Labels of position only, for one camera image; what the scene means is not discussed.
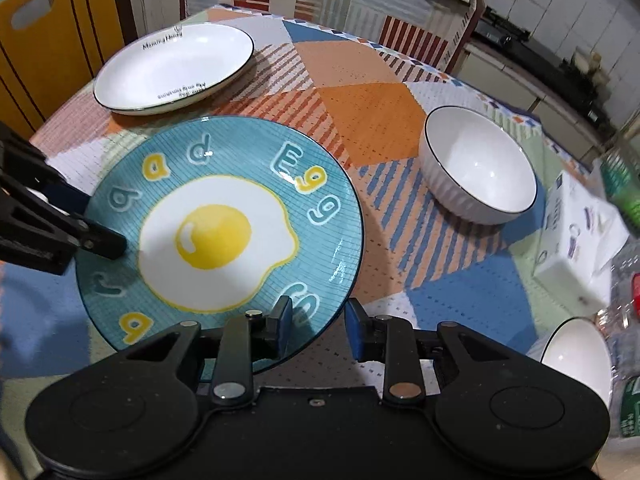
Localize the clear bottle green label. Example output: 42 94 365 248
607 375 640 456

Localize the cream kettle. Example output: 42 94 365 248
570 50 608 79

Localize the white ribbed bowl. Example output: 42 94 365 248
418 105 538 226
540 318 613 408

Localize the white black-rimmed plate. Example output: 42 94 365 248
93 23 256 116

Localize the yellow plastic chair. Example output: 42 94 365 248
0 0 133 133

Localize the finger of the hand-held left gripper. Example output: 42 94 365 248
0 174 127 277
0 124 90 217

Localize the black gas stove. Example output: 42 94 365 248
475 7 616 126

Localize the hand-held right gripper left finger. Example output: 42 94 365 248
125 296 293 408

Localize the blue fried egg plate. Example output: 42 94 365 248
75 116 364 375

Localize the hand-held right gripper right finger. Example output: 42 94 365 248
344 298 506 407

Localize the clear bottle red label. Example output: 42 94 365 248
607 260 640 331

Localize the green plastic bottle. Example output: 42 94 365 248
597 152 640 221

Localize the white tissue box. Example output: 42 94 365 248
531 175 632 306

